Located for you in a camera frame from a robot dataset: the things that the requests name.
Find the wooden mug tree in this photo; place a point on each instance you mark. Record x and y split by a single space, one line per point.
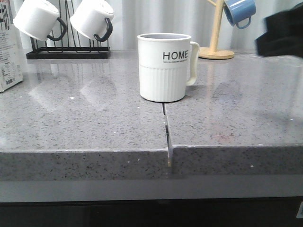
212 52

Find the whole milk carton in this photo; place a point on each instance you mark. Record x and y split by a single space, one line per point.
10 68

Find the white hanging mug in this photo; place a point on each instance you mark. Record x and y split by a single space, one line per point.
93 19
37 18

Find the white HOME mug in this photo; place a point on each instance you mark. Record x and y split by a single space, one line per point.
167 65

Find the right white hanging mug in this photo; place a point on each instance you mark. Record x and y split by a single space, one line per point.
93 19

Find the black wire mug rack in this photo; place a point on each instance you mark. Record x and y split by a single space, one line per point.
73 45

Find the blue enamel mug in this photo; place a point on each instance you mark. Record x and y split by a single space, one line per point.
239 12

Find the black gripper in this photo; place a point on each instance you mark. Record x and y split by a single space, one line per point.
284 34

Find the left white hanging mug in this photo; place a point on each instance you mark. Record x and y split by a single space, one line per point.
37 18

